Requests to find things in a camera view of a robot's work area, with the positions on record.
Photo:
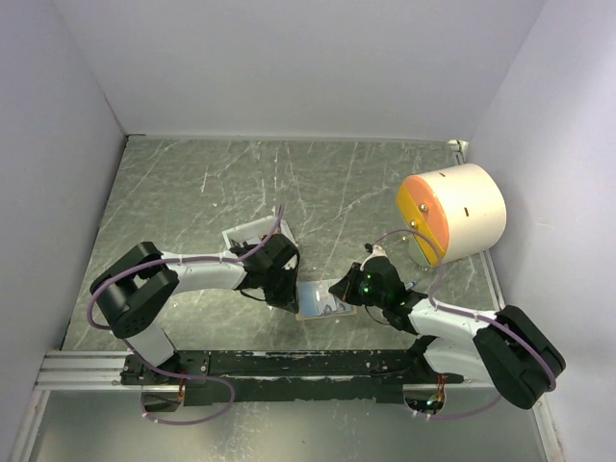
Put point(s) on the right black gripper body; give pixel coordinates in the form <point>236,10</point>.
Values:
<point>363,292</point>

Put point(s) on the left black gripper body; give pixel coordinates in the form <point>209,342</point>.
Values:
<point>281,282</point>

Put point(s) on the beige card holder wallet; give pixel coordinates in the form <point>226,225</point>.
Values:
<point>315,302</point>

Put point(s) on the white card tray box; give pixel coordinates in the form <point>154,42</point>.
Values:
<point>252,232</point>

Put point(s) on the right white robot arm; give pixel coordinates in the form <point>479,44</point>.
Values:
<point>504,348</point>

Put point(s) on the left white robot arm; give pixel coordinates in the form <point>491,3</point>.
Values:
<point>127,298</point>

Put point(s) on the large cream cylinder drum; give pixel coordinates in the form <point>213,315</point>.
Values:
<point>452,212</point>

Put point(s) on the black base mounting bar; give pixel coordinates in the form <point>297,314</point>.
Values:
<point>382,375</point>

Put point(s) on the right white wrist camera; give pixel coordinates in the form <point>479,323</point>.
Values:
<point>374,251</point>

